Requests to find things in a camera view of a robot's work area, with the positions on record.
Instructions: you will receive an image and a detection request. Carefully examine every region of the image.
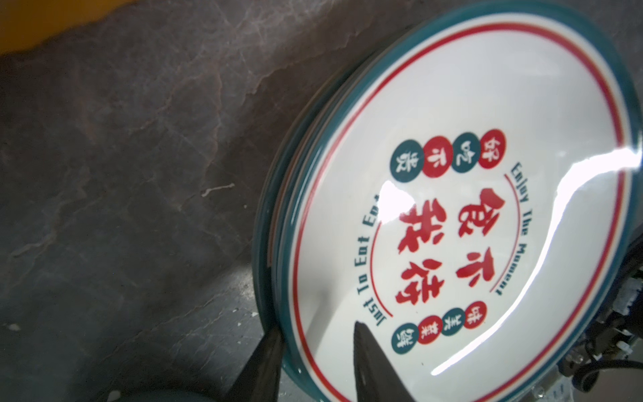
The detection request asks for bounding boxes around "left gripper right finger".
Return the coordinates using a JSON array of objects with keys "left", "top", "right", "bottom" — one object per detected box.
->
[{"left": 353, "top": 322, "right": 414, "bottom": 402}]

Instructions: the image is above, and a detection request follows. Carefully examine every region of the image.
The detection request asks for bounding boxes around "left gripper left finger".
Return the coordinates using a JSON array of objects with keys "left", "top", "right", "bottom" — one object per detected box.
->
[{"left": 224, "top": 326, "right": 285, "bottom": 402}]

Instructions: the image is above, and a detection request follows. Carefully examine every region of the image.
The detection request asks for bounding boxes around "red text white plate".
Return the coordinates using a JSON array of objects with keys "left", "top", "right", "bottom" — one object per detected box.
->
[{"left": 275, "top": 1, "right": 642, "bottom": 401}]

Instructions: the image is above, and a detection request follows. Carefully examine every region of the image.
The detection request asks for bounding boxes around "yellow plastic bin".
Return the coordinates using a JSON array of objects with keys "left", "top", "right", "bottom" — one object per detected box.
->
[{"left": 1, "top": 0, "right": 130, "bottom": 55}]

